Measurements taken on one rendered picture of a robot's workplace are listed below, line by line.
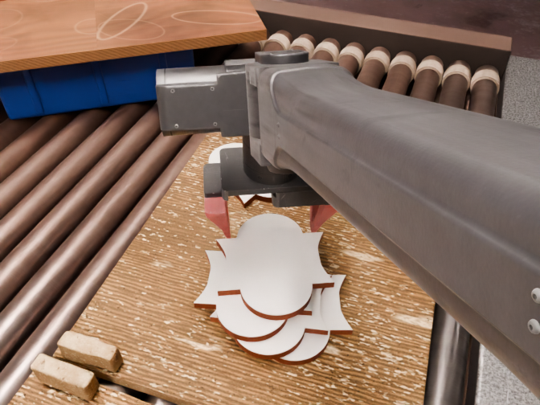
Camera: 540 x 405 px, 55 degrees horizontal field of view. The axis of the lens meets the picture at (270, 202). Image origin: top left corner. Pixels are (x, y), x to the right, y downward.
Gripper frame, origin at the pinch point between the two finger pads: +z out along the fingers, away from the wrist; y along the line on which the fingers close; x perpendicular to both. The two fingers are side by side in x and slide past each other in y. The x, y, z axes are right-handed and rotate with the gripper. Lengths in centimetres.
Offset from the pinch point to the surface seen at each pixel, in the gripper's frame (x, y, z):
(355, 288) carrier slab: -6.3, 8.6, 3.7
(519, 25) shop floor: 242, 179, 99
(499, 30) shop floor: 237, 164, 99
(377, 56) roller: 46, 25, 6
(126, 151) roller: 23.3, -19.0, 6.3
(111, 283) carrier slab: -2.8, -17.9, 4.0
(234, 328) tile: -11.8, -4.8, 0.7
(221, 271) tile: -4.8, -5.7, 0.9
